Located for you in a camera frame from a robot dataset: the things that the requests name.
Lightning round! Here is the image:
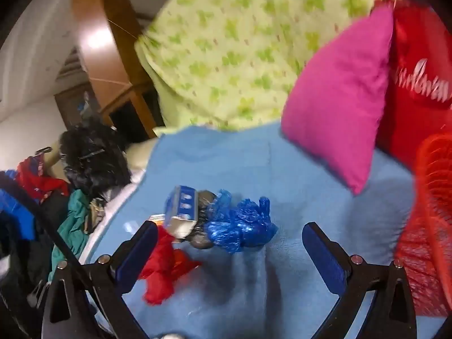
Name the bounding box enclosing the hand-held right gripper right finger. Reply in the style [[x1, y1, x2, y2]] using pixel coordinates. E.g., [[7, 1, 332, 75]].
[[302, 222, 417, 339]]

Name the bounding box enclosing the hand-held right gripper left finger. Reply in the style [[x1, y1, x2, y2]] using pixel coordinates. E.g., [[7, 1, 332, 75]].
[[42, 221, 159, 339]]

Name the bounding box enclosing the red plastic bag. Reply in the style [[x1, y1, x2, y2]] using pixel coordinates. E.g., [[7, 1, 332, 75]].
[[139, 224, 202, 306]]

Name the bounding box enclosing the blue and white carton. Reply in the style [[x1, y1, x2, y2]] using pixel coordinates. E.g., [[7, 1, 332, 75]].
[[164, 184, 198, 239]]

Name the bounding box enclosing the dark grey bag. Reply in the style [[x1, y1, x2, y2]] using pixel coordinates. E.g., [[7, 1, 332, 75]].
[[189, 191, 217, 249]]

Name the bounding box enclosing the blue plastic bag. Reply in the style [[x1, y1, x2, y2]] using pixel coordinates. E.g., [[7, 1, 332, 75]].
[[205, 189, 279, 253]]

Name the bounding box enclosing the red mesh basket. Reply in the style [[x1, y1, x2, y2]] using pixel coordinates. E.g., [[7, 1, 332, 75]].
[[394, 132, 452, 318]]

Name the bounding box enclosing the white bed sheet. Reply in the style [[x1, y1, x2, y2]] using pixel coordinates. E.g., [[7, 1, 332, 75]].
[[85, 169, 149, 255]]

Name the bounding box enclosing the teal cloth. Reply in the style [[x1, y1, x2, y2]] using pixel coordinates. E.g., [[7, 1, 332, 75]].
[[51, 189, 93, 276]]

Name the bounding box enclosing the cream pillow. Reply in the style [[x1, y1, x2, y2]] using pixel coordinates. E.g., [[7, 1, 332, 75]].
[[125, 138, 159, 184]]

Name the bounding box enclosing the black plastic bag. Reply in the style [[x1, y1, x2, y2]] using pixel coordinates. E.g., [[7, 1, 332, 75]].
[[58, 118, 131, 195]]

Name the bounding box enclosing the red and blue garment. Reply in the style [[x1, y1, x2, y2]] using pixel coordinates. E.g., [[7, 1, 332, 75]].
[[16, 155, 71, 202]]

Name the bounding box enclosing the blue blanket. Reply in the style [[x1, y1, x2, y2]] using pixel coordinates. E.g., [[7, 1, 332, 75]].
[[85, 123, 446, 339]]

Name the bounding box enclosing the blue jacket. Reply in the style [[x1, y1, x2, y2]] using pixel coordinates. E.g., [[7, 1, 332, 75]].
[[0, 169, 36, 241]]

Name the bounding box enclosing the pink pillow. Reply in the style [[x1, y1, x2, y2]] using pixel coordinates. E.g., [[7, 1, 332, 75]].
[[281, 5, 394, 195]]

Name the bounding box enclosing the dark wooden lattice window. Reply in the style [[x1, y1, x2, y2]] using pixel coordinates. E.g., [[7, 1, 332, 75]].
[[55, 83, 103, 128]]

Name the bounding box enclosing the red shopping bag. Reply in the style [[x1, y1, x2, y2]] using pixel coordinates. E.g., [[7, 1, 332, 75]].
[[374, 0, 452, 173]]

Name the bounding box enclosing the green floral quilt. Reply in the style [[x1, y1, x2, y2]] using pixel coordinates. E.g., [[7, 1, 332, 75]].
[[134, 0, 399, 133]]

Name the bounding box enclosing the wooden cabinet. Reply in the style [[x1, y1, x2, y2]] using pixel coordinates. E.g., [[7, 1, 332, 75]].
[[71, 0, 166, 138]]

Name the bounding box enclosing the wall vent grille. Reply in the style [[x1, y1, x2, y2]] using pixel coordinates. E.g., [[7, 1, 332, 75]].
[[56, 47, 85, 78]]

